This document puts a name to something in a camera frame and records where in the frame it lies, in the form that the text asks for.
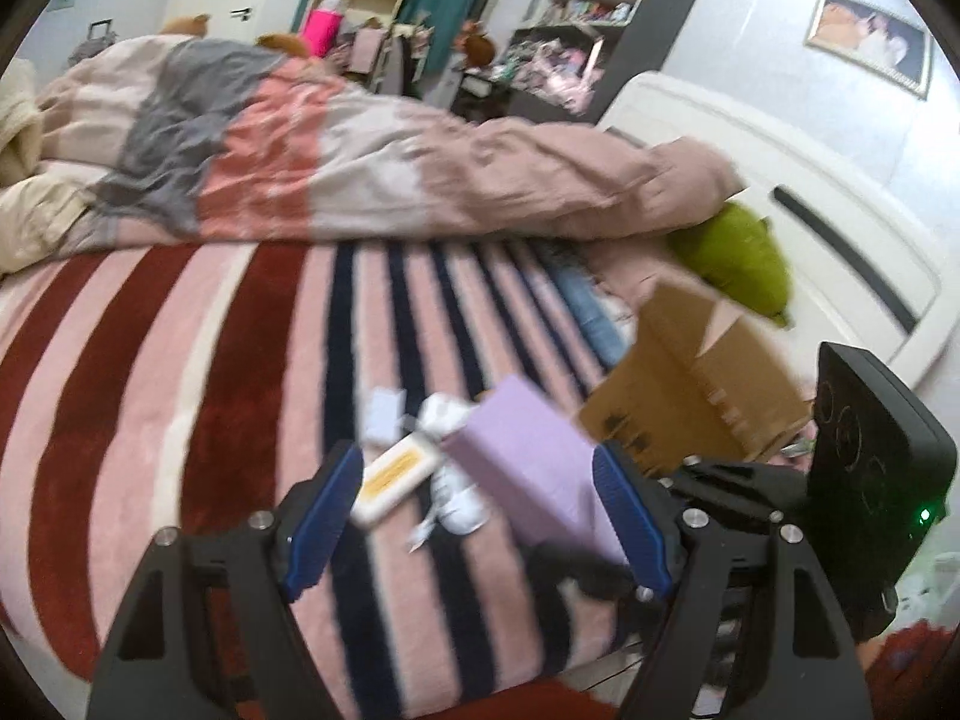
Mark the person's red clothing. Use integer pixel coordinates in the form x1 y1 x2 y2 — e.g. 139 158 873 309
439 677 625 720

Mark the grey suitcase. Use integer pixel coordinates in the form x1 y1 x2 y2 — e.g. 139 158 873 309
69 18 119 67

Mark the bright pink container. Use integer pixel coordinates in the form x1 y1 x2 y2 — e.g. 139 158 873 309
302 6 344 59

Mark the green plush toy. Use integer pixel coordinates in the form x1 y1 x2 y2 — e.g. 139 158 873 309
666 201 797 329

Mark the white bed headboard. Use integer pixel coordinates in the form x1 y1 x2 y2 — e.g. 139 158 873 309
596 71 952 395

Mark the white and yellow flat box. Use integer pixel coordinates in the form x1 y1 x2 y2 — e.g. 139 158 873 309
350 438 440 528

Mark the person's right forearm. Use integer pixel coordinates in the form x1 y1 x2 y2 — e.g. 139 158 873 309
857 619 958 720

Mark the pink and grey duvet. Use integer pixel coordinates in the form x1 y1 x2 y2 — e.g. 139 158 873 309
30 36 747 245

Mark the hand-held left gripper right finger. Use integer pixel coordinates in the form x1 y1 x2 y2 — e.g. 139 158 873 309
592 442 875 720

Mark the framed wall picture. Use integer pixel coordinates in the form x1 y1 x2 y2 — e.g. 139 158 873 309
804 0 935 100

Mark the small white card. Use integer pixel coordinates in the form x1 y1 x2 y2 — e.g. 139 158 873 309
363 387 407 444

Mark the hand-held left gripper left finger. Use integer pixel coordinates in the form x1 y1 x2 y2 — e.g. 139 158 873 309
86 439 365 720

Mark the red and pink striped blanket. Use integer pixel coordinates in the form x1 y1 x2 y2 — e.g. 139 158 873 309
0 236 653 720

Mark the lilac rectangular box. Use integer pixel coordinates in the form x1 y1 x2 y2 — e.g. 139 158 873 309
441 375 640 565

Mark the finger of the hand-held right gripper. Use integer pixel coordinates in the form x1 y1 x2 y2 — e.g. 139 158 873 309
663 456 817 533

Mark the brown cardboard box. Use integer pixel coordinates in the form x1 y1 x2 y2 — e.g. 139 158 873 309
576 281 816 478

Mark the blue denim cloth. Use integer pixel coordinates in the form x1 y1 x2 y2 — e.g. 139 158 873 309
551 259 632 370

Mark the cream pillow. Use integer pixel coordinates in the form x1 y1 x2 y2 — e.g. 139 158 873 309
0 58 95 277

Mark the dark bookshelf with books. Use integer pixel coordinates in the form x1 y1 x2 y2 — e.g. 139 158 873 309
450 0 713 125

